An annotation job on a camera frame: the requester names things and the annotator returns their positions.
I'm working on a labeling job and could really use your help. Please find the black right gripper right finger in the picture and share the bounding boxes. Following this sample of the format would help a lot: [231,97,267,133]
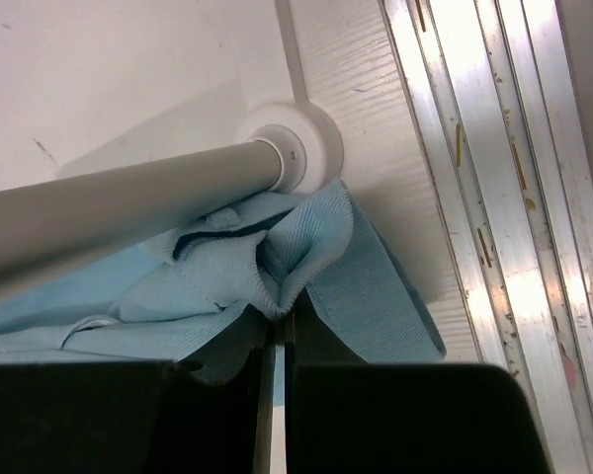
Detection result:
[285,291,365,473]

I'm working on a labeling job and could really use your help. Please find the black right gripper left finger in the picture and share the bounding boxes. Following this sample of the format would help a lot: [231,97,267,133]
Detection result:
[181,307,275,473]

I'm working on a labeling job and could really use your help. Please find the light blue trousers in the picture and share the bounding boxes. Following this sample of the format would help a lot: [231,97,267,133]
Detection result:
[0,181,446,364]

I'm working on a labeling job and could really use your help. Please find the white clothes rack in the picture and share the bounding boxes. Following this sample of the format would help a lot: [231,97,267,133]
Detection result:
[0,0,346,312]

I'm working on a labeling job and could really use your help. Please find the aluminium rail on table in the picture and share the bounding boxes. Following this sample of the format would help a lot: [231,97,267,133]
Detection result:
[383,1,593,473]

